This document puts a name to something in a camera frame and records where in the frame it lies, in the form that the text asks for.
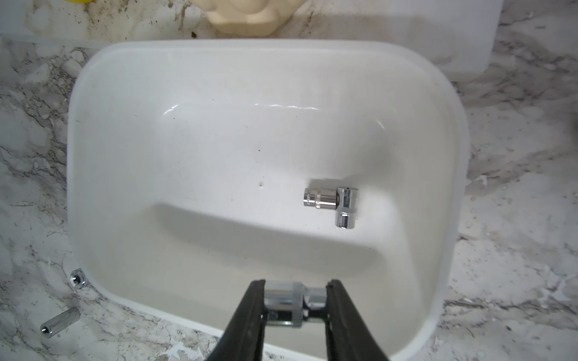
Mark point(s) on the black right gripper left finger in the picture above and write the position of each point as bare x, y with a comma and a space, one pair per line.
244, 336

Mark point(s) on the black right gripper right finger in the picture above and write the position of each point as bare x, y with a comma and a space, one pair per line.
347, 336

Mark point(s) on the short chrome socket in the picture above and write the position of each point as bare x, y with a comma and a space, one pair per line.
346, 207

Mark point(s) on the chrome socket with knurled band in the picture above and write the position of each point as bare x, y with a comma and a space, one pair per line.
320, 198

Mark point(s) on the small chrome socket pair left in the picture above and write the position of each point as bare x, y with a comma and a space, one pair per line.
77, 279

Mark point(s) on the white plastic storage box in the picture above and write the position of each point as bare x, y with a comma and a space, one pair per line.
187, 163

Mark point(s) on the medium long chrome socket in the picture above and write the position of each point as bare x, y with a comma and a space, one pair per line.
60, 322

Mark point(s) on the small potted green plant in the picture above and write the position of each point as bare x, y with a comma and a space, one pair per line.
248, 18

